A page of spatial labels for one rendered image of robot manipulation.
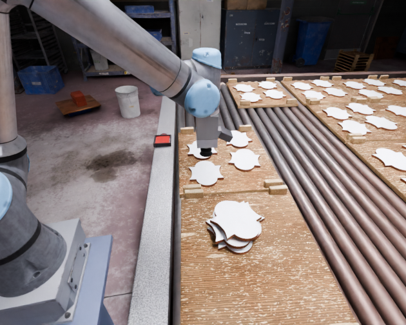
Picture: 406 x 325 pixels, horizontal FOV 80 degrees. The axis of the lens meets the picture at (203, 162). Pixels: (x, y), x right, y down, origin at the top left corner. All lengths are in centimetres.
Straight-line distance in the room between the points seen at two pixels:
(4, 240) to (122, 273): 125
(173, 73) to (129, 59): 8
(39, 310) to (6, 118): 39
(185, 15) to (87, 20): 487
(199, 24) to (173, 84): 485
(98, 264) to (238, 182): 48
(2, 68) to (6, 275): 38
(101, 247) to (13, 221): 30
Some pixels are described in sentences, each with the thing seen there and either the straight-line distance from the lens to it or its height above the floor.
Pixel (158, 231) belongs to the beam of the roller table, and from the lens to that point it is 72.
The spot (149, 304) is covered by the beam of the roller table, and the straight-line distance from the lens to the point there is 62.
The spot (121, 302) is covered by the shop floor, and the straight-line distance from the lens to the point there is 168.
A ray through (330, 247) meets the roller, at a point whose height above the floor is 92.
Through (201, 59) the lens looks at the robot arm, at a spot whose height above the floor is 133.
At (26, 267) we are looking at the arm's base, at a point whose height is 103.
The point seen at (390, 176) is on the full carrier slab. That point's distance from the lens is 107.
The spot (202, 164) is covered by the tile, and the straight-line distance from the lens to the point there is 88.
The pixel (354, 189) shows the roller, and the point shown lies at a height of 92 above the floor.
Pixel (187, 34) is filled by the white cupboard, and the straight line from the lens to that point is 530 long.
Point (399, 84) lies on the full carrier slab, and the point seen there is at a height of 95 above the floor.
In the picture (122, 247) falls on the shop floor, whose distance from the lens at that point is 188.
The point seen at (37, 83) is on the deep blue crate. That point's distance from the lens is 500.
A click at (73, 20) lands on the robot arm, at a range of 42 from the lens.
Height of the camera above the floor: 147
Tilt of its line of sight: 36 degrees down
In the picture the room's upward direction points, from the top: straight up
